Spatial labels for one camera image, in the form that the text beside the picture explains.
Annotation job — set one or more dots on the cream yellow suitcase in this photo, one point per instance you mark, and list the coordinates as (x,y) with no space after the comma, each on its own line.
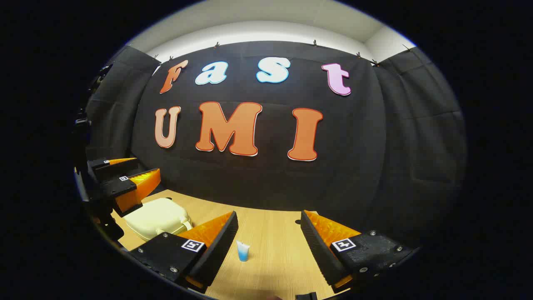
(154,216)

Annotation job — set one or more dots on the blue white squeeze tube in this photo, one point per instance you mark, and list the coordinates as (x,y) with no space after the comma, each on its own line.
(243,252)

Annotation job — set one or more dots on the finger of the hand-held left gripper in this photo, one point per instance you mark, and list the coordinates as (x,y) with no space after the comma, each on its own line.
(114,167)
(125,188)

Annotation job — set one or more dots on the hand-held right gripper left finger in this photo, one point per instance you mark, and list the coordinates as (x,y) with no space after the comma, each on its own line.
(220,246)

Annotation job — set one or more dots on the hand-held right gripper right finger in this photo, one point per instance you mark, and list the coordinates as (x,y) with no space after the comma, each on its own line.
(318,250)

